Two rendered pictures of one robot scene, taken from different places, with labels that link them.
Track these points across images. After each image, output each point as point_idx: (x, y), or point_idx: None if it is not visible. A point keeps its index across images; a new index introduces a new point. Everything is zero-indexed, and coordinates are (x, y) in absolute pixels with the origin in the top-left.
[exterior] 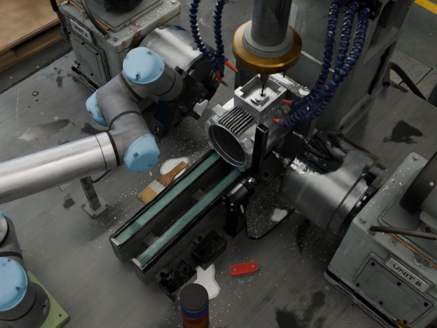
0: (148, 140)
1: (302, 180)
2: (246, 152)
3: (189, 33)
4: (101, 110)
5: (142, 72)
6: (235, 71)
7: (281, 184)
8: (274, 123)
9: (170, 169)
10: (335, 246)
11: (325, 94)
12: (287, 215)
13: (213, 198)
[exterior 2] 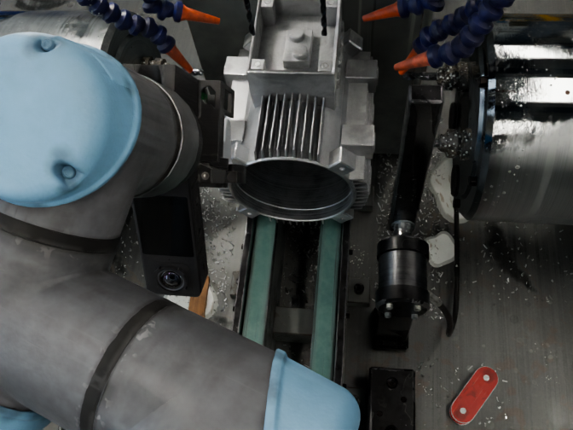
0: (300, 392)
1: (537, 157)
2: (352, 179)
3: (40, 11)
4: (3, 394)
5: (71, 144)
6: (216, 20)
7: (483, 195)
8: (355, 85)
9: (184, 307)
10: (571, 235)
11: None
12: (457, 241)
13: (333, 310)
